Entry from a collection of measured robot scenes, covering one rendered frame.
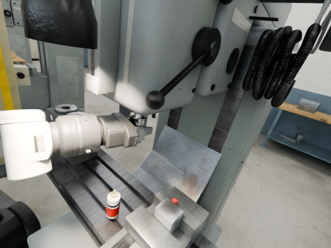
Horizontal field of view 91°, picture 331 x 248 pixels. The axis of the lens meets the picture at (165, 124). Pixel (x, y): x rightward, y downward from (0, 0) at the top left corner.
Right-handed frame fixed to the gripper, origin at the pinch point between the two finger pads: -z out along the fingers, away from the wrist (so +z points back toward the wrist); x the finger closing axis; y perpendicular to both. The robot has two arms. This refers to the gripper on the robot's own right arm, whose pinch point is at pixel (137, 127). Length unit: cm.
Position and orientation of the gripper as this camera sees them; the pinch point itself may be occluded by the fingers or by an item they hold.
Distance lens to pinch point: 45.2
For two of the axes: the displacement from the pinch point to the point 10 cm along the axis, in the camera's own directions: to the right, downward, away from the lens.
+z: -7.9, 1.0, -6.1
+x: -5.9, -4.4, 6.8
